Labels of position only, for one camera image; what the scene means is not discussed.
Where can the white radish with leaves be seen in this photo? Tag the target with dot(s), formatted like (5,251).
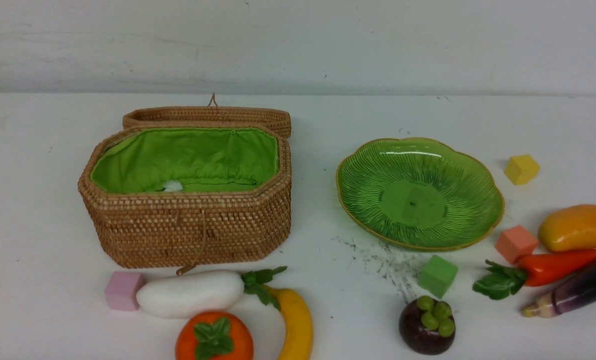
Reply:
(184,296)

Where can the yellow banana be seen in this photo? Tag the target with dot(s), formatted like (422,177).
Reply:
(299,331)

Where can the orange persimmon green calyx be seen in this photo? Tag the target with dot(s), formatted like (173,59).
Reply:
(214,335)

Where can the dark purple mangosteen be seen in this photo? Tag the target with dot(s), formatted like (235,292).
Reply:
(427,326)

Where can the orange carrot with leaves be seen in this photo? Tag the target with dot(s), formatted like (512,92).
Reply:
(534,270)

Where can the yellow orange mango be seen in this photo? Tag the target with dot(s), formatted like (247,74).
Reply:
(570,228)

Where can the purple eggplant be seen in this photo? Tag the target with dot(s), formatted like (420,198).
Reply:
(573,294)

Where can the woven wicker basket green lining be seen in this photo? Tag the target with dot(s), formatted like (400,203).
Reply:
(191,185)

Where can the green ribbed glass plate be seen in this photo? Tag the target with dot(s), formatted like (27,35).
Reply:
(419,194)

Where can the green foam cube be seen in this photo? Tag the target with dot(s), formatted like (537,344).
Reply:
(437,276)

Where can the pink foam cube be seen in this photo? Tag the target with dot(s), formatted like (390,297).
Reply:
(121,289)

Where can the yellow foam cube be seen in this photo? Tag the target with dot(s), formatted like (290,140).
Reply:
(521,169)

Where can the orange foam cube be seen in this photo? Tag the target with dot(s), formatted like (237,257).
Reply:
(515,243)

